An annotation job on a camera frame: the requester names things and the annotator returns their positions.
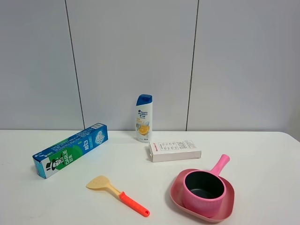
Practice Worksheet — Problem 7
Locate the white shampoo bottle blue cap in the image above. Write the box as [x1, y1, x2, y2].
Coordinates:
[135, 94, 153, 143]

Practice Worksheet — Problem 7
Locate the pink square plate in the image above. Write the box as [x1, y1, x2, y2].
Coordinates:
[170, 169, 235, 223]

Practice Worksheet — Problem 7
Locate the white cardboard box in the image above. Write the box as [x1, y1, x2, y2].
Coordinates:
[150, 140, 202, 162]

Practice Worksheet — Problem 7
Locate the Darlie toothpaste box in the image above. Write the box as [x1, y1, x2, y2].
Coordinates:
[32, 123, 108, 179]

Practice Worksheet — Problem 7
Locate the toy spatula orange handle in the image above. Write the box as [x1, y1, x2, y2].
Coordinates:
[86, 175, 150, 217]

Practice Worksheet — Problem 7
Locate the pink toy saucepan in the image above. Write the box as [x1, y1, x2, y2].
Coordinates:
[182, 154, 230, 218]

